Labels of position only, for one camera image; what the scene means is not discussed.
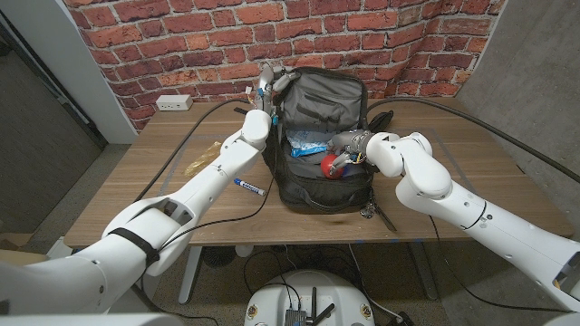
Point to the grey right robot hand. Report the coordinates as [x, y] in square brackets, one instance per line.
[355, 142]

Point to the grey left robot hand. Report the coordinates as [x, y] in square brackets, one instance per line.
[267, 83]

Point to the red ball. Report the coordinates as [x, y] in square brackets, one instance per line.
[327, 166]

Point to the black backpack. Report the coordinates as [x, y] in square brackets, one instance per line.
[317, 99]

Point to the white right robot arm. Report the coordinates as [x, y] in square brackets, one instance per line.
[476, 217]

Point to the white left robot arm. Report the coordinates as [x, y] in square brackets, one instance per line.
[136, 231]

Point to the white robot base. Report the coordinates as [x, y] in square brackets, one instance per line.
[312, 290]

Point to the blue and white marker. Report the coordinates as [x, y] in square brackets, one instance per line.
[249, 186]

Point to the blue and white plastic package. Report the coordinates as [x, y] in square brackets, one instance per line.
[308, 142]

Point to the white power outlet box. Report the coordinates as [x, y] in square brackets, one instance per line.
[174, 102]

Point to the red brick print backdrop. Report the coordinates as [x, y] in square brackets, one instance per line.
[181, 36]

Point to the golden plastic wrapper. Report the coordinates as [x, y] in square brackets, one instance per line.
[201, 159]

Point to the dark table leg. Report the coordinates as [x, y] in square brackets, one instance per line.
[423, 271]

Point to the white table leg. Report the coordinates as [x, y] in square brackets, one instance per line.
[189, 280]

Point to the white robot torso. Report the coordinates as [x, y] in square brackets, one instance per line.
[90, 320]

